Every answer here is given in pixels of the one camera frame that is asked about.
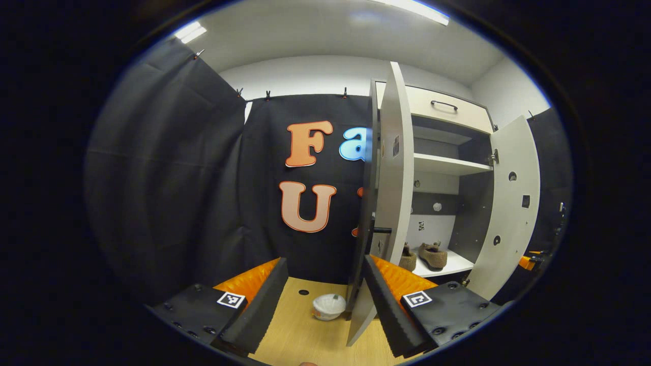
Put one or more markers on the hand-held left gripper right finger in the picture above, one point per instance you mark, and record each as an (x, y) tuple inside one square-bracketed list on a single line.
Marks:
[(389, 310)]

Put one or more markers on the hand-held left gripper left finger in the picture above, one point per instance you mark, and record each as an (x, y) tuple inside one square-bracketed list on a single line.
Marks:
[(254, 310)]

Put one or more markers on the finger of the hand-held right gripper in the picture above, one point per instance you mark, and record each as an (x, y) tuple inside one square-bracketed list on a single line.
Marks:
[(527, 263)]

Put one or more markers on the white cabinet door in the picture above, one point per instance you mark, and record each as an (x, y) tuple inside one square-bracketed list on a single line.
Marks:
[(511, 218), (399, 193)]

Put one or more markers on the brown fuzzy shoe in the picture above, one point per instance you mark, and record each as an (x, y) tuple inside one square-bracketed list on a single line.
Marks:
[(433, 255), (408, 260)]

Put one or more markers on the white shoe cabinet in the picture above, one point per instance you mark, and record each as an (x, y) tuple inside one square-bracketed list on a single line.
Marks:
[(473, 223)]

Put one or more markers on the cream cabinet drawer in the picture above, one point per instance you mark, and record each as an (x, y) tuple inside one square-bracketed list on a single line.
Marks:
[(447, 114)]

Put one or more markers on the white round bowl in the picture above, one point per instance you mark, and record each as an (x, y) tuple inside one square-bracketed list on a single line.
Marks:
[(329, 306)]

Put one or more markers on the black backdrop cloth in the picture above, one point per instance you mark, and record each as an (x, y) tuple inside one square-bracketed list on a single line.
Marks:
[(168, 178)]

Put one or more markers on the long ceiling light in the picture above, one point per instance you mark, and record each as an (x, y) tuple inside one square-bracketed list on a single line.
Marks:
[(190, 31)]

